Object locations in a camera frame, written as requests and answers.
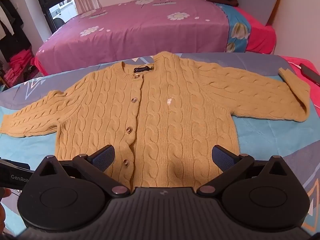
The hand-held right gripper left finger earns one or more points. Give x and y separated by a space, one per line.
105 158

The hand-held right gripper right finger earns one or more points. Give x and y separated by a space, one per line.
222 158

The pile of pink clothes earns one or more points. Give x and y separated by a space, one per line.
18 65

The hanging dark clothes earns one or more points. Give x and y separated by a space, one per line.
12 30

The person's left hand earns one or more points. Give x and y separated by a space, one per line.
2 213

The black phone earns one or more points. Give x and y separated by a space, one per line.
311 74

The pink blue floral bedsheet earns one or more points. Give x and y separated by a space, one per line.
260 35

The white vehicle outside window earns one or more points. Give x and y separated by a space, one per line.
63 12

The folded maroon garment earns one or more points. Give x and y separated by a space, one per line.
230 2

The black framed window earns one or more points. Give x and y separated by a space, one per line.
43 2

